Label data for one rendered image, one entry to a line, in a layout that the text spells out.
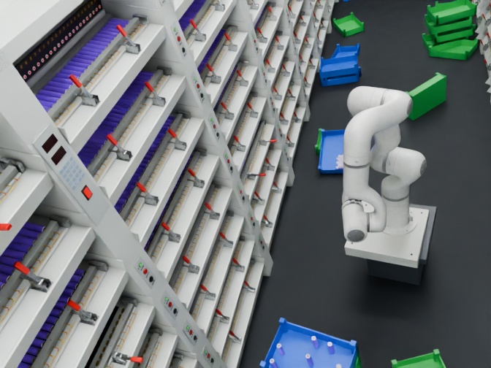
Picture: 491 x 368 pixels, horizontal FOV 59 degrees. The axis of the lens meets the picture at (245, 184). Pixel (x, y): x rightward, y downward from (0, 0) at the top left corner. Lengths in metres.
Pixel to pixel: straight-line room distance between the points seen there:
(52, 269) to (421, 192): 2.13
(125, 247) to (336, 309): 1.31
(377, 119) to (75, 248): 1.00
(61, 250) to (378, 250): 1.38
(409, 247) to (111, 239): 1.33
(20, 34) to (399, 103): 1.11
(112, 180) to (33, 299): 0.38
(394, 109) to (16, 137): 1.11
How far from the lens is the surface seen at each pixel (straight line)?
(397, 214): 2.06
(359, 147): 1.48
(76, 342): 1.23
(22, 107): 1.03
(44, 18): 1.13
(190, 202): 1.65
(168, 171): 1.51
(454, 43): 4.01
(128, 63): 1.36
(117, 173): 1.28
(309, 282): 2.40
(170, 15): 1.59
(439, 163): 2.92
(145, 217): 1.39
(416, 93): 3.15
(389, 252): 2.04
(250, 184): 2.20
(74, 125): 1.17
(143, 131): 1.39
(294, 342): 1.79
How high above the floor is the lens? 1.99
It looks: 41 degrees down
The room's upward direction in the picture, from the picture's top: 21 degrees counter-clockwise
